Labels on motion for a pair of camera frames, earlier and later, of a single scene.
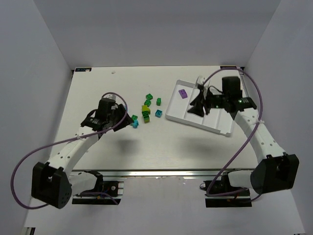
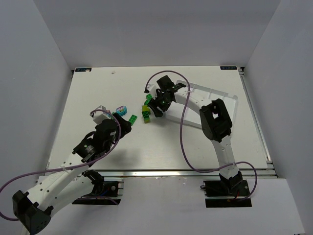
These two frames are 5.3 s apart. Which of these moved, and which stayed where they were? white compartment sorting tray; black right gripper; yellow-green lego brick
Moved: black right gripper
Stayed: yellow-green lego brick; white compartment sorting tray
